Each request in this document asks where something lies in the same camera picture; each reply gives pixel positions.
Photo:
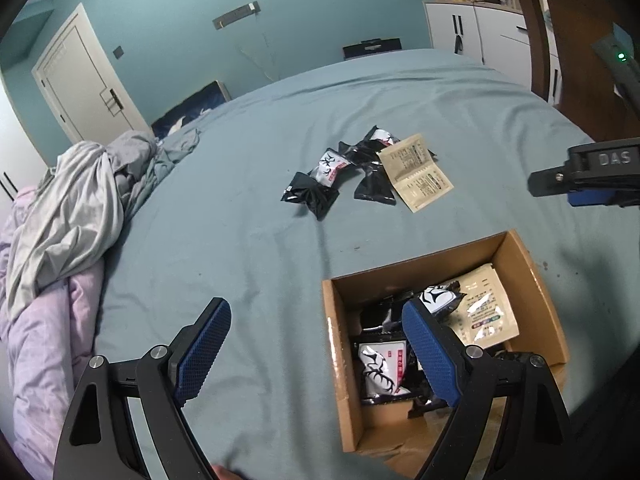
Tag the light grey crumpled sheet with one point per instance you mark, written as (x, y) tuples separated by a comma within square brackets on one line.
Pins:
[(60, 220)]

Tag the black antler-print snack packet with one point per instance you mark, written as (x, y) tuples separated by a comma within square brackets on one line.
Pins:
[(440, 297), (380, 367)]

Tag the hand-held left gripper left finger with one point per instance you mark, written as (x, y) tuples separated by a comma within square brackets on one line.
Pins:
[(202, 355)]

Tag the brown wooden frame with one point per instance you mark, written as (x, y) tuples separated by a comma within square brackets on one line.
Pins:
[(532, 50)]

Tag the white cabinet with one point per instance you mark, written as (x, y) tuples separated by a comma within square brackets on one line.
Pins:
[(495, 30)]

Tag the pile of black snack packets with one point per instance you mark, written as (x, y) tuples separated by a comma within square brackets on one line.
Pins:
[(372, 190)]

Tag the brown cardboard box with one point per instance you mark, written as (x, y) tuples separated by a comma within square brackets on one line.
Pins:
[(527, 285)]

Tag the white door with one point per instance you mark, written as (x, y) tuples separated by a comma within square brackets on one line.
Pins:
[(85, 90)]

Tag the lilac duvet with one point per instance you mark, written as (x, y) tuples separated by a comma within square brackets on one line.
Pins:
[(40, 350)]

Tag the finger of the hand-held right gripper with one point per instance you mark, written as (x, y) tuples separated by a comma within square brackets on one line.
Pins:
[(585, 180)]

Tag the grey wall bar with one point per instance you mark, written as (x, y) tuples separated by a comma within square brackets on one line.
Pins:
[(235, 14)]

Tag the grey crumpled cloth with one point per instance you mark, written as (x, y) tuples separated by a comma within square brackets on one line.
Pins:
[(137, 160)]

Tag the white wardrobe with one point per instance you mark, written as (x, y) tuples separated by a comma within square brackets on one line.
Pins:
[(10, 160)]

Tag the grey light switch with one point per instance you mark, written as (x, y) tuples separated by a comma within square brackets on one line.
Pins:
[(119, 51)]

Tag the beige sachet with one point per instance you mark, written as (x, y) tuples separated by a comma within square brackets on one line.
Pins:
[(487, 315), (425, 187), (405, 157)]

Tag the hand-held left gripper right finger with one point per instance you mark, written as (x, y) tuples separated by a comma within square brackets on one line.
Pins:
[(430, 355)]

